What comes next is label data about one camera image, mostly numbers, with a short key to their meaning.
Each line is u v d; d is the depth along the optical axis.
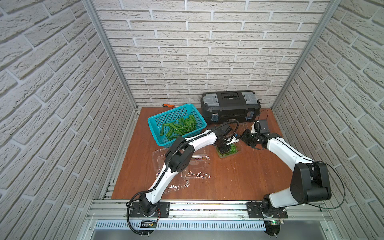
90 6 0.70
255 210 0.74
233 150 0.94
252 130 0.80
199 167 0.89
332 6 0.69
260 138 0.65
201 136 0.65
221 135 0.73
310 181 0.44
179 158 0.58
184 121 1.07
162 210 0.74
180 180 0.83
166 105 1.21
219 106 0.97
